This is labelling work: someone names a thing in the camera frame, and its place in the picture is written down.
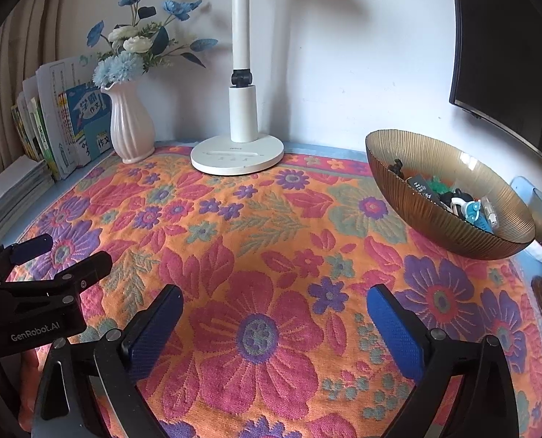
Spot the green toy piece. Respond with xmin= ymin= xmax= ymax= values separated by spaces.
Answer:
xmin=429 ymin=178 xmax=453 ymax=197

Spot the stack of books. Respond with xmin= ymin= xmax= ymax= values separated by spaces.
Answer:
xmin=0 ymin=76 xmax=59 ymax=243

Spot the white desk lamp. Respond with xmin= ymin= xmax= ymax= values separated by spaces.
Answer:
xmin=191 ymin=0 xmax=284 ymax=176

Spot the amber ribbed glass bowl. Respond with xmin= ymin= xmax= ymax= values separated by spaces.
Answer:
xmin=365 ymin=130 xmax=535 ymax=260

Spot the smoky glass cup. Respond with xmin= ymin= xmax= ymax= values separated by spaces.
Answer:
xmin=510 ymin=176 xmax=542 ymax=263

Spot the black wall television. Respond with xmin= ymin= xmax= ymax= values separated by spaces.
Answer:
xmin=450 ymin=0 xmax=542 ymax=157

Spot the blue lighter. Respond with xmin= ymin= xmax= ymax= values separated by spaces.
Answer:
xmin=462 ymin=201 xmax=493 ymax=233

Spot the blue penguin toy figure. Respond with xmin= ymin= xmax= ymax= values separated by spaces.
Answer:
xmin=451 ymin=197 xmax=482 ymax=224

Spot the small black hair clip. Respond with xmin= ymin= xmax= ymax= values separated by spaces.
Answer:
xmin=388 ymin=159 xmax=405 ymax=180

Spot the white ribbed vase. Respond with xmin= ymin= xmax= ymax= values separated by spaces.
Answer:
xmin=101 ymin=80 xmax=155 ymax=164

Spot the black lighter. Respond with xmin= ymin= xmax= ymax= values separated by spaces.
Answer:
xmin=407 ymin=174 xmax=441 ymax=205

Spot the blue cover book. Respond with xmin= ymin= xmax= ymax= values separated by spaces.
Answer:
xmin=36 ymin=53 xmax=111 ymax=179

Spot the floral quilted table mat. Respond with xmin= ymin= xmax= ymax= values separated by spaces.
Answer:
xmin=12 ymin=146 xmax=542 ymax=437

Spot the person's hand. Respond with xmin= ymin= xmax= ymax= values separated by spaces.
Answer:
xmin=0 ymin=349 xmax=40 ymax=437

